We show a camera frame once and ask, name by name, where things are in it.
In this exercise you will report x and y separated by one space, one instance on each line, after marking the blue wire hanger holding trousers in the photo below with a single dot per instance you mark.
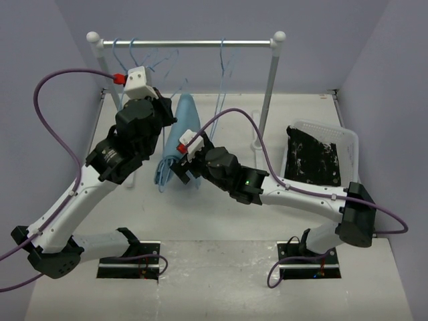
163 172

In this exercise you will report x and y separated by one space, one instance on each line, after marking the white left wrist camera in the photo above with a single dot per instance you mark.
139 84

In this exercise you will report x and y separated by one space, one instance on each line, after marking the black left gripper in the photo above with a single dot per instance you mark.
165 104

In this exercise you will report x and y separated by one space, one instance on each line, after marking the white plastic basket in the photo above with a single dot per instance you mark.
345 140

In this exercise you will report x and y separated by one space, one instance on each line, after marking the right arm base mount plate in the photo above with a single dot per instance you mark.
327 268

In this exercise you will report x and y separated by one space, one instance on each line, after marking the silver clothes rack with white feet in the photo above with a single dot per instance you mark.
98 46

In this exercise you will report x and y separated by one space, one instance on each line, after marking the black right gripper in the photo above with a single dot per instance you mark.
182 167

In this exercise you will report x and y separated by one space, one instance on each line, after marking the aluminium rail right table edge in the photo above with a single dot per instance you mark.
334 94

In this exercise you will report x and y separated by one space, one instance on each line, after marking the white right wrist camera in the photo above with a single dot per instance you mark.
189 144

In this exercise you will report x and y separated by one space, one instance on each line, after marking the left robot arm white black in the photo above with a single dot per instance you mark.
53 247

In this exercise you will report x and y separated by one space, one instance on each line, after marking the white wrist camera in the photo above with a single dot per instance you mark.
189 144
139 84

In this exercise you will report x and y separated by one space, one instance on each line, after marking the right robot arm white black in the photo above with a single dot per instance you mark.
351 219

